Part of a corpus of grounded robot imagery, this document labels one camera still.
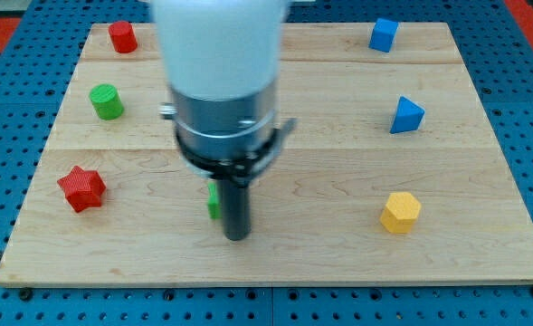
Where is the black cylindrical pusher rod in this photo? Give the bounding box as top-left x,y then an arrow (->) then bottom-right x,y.
218,180 -> 251,241

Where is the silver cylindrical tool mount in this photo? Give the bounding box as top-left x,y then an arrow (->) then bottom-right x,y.
160,81 -> 297,186

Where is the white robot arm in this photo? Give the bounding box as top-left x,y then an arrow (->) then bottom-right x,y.
151,0 -> 296,241

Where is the green star block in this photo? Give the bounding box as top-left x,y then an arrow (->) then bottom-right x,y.
206,181 -> 221,219

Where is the red star block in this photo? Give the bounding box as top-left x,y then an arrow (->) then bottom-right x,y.
57,166 -> 106,213

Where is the green cylinder block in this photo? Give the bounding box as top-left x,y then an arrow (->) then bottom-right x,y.
89,83 -> 124,120

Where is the red cylinder block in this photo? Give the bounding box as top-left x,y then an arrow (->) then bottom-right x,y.
108,21 -> 138,53

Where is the wooden board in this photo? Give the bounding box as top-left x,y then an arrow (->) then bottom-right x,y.
0,23 -> 533,288

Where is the yellow hexagon block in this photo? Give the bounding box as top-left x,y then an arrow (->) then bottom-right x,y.
379,192 -> 422,234

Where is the blue triangular block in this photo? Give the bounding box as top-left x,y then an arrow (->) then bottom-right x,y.
389,96 -> 425,134

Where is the blue cube block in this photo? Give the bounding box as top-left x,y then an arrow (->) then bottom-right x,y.
368,18 -> 399,53

